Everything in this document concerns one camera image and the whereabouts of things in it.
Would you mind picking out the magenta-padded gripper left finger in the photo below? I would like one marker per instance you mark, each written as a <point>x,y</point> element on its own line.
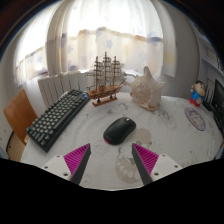
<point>75,159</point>

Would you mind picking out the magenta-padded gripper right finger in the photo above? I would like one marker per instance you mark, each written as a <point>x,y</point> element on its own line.
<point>148,160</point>

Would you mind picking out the black computer mouse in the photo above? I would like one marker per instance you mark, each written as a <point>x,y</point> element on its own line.
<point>119,130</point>

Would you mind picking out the white printed tablecloth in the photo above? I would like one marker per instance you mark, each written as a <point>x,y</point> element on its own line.
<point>173,143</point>

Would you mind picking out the black keyboard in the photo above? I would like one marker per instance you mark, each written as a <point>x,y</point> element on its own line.
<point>56,118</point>

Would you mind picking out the large white conch shell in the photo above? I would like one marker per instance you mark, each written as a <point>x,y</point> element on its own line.
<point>146,93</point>

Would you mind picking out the wooden chair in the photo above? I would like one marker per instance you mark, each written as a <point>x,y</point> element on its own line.
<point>18,115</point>

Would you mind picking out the wooden model sailing ship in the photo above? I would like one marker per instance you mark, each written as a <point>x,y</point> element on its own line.
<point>105,91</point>

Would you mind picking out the cartoon boy figurine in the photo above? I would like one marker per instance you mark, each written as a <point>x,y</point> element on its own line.
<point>197,95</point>

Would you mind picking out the black router with antennas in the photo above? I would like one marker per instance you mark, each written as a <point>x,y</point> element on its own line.
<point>209,98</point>

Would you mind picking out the sheer star-print curtain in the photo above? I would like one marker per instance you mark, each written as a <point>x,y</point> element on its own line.
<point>110,40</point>

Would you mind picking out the white wall shelf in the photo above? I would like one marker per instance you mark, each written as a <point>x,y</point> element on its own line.
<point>213,56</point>

